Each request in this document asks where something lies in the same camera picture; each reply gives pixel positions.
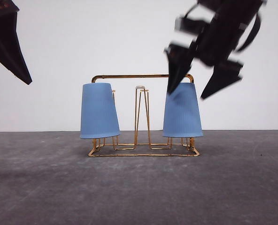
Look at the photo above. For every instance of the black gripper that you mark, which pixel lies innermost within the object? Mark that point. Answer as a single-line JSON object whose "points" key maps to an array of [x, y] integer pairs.
{"points": [[225, 28]]}

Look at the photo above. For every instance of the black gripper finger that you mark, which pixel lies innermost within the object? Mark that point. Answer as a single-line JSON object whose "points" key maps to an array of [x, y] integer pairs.
{"points": [[12, 57]]}

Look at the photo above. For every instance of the blue ribbed cup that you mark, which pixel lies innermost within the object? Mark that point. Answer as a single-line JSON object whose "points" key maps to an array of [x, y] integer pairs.
{"points": [[182, 117], [98, 111]]}

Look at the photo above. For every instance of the gold wire cup rack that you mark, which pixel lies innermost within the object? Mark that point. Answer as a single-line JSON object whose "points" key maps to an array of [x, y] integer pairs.
{"points": [[142, 136]]}

